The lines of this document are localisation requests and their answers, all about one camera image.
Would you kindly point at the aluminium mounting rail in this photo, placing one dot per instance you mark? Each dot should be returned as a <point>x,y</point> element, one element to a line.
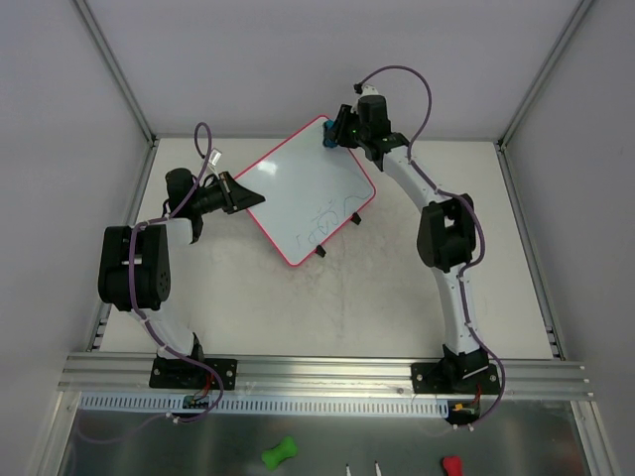
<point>372,378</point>

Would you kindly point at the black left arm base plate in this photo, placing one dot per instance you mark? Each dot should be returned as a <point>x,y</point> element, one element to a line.
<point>175,374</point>

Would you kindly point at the green bone-shaped eraser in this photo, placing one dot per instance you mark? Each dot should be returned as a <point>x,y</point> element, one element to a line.
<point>276,455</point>

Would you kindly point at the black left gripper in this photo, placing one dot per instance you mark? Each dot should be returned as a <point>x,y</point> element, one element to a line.
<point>228,192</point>

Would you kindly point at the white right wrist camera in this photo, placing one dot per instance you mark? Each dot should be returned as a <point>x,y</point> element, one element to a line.
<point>366,93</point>

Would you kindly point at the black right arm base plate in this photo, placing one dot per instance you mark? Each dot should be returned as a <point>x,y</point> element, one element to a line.
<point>441,378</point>

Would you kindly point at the blue whiteboard eraser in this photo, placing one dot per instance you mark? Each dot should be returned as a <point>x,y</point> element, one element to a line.
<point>327,135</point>

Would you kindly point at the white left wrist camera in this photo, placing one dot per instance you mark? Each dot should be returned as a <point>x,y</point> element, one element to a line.
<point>214,158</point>

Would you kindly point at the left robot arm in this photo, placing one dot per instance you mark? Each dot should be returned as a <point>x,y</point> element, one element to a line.
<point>135,268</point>

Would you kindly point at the aluminium frame post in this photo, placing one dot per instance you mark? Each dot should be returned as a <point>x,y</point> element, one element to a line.
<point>107,55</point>
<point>548,66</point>

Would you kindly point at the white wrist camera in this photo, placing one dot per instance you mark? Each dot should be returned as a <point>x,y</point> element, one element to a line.
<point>214,158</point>
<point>366,93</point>

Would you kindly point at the white slotted cable duct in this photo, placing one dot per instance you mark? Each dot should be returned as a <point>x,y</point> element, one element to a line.
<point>264,405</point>

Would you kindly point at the red bone-shaped eraser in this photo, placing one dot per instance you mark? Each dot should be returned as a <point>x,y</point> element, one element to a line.
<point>452,466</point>

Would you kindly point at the pink framed whiteboard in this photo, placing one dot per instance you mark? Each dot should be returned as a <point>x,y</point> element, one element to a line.
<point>310,192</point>

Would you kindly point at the left aluminium frame post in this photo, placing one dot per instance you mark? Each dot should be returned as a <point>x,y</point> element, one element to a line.
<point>107,55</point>

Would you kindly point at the right aluminium frame post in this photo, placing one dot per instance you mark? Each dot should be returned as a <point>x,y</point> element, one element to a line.
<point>548,66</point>

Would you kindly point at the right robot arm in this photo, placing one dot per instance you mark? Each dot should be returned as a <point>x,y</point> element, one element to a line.
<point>445,242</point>

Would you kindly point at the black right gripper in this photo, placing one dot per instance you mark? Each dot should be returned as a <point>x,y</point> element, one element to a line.
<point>342,125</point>

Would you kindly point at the black whiteboard clip right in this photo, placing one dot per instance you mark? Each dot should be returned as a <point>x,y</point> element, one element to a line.
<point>355,218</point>

